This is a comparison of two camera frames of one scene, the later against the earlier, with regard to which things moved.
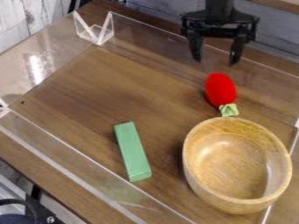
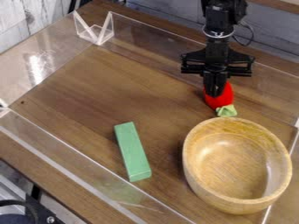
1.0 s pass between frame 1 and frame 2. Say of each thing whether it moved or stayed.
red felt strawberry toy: stayed
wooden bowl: stayed
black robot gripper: moved
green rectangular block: stayed
